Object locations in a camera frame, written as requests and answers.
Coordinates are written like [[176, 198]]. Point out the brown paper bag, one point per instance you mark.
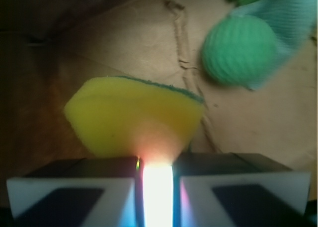
[[49, 48]]

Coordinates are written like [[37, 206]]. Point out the green dimpled ball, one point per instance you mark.
[[239, 50]]

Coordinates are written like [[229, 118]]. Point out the light blue cloth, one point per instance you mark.
[[292, 21]]

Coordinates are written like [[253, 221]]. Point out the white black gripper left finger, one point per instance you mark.
[[103, 192]]

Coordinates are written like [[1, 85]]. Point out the yellow sponge with green back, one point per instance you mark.
[[119, 115]]

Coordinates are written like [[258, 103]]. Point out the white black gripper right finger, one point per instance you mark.
[[238, 190]]

